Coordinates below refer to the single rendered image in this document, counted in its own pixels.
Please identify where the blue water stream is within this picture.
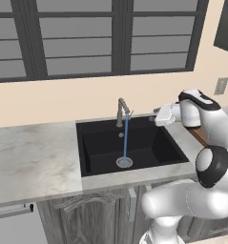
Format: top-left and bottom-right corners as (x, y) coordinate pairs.
(122, 113), (130, 160)

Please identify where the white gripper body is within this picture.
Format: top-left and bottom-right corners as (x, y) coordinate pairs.
(155, 103), (177, 127)

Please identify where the grey wooden cupboard door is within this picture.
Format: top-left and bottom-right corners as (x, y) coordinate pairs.
(36, 189), (131, 244)
(130, 184), (157, 244)

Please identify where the dark wall cupboard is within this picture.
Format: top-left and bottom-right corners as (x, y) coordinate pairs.
(213, 0), (228, 55)

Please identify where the grey dishwasher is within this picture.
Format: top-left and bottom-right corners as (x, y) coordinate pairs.
(0, 203), (49, 244)

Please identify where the dark framed window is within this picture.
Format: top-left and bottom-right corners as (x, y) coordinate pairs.
(0, 0), (211, 84)

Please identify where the grey metal sink faucet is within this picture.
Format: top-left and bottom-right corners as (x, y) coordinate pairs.
(115, 97), (135, 129)

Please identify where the grey metal sink drain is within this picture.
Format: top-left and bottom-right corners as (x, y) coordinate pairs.
(115, 156), (134, 169)

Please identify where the grey dishwasher handle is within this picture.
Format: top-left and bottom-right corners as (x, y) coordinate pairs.
(0, 204), (35, 221)

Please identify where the brown wooden cutting board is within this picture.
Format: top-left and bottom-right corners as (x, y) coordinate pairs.
(185, 125), (213, 148)

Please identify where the black kitchen sink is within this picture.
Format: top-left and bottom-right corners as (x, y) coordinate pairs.
(75, 113), (190, 178)

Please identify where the grey cupboard door handle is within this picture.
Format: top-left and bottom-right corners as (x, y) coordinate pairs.
(128, 187), (137, 223)

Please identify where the grey wall socket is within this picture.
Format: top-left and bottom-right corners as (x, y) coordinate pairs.
(214, 76), (228, 96)

